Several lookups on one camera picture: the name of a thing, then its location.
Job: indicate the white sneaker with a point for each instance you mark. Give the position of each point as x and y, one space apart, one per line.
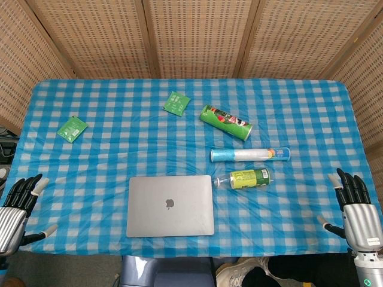
233 273

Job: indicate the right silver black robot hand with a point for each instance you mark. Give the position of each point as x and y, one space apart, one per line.
362 224

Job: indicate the black trouser leg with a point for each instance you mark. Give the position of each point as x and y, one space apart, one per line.
299 273

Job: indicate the green label plastic bottle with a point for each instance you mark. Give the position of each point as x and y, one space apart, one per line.
248 178

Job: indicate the silver laptop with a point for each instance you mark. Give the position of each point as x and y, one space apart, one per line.
170 206

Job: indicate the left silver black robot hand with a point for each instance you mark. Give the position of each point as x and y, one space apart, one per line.
12 227

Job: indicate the green sachet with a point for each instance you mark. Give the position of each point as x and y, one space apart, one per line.
176 103
72 129

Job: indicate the blue white chips tube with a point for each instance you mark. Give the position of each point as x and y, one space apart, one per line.
248 154

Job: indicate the green chips can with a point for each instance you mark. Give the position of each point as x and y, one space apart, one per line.
227 122

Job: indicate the blue white checked tablecloth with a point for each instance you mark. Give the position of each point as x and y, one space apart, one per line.
119 149

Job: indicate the grey blue chair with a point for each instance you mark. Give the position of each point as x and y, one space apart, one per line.
167 272

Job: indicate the woven bamboo folding screen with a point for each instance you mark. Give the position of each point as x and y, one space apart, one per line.
197 36

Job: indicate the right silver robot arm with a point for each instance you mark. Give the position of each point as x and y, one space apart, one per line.
368 269

